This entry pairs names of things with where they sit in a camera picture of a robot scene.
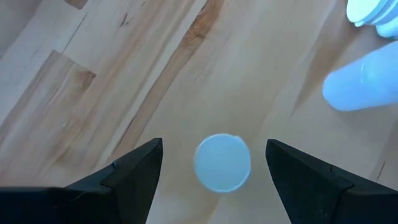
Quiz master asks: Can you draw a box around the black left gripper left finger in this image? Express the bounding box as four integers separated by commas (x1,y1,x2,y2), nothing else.
63,138,164,224

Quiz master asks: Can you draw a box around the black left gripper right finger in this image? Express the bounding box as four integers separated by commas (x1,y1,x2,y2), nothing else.
265,138,398,224

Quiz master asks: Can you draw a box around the teal pill vial white cap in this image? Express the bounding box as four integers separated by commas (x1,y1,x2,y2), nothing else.
193,133,252,193

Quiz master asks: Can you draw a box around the large white bottle blue label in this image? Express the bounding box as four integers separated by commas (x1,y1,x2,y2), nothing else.
346,0,398,40

